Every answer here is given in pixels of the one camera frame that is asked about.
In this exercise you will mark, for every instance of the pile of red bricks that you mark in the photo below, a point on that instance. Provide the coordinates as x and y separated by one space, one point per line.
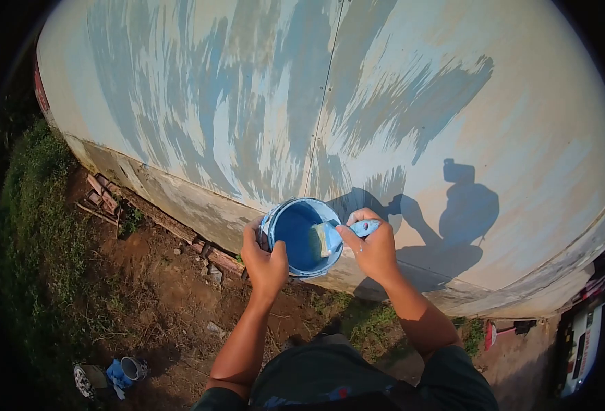
103 196

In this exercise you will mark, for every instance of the person's right hand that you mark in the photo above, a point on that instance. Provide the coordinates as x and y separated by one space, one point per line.
374 251

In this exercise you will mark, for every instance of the blue cloth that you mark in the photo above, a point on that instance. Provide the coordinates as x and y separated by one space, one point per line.
117 375

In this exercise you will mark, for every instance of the white paint can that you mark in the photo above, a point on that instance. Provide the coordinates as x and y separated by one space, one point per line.
133 368

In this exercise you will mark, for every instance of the person's left hand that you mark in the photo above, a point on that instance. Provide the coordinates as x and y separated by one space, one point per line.
264 264

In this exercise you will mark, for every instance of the person's left fingers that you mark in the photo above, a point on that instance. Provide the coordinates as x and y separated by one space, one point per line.
253 228

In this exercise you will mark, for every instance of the round paint can lid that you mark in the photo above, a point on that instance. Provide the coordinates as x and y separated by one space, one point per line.
89 380

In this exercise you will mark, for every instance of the person's body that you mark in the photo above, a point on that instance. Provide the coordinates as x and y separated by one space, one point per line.
348 377

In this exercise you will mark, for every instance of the person's legs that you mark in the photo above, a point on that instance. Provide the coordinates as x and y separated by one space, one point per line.
310 339

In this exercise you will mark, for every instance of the person's right thumb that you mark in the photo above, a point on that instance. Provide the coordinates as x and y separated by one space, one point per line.
347 237

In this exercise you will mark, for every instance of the person's right fingers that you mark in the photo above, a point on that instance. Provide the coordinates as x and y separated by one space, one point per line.
365 214

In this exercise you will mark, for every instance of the person's left thumb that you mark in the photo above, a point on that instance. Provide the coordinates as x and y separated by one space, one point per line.
280 253

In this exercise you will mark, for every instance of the red and white tool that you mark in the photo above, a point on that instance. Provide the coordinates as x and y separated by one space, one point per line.
505 331

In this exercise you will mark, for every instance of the blue paint bucket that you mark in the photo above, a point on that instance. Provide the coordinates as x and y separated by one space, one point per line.
302 239

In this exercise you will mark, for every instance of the white vehicle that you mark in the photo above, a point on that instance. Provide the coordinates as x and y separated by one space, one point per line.
585 344

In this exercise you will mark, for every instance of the blue paint brush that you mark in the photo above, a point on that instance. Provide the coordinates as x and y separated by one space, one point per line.
333 235

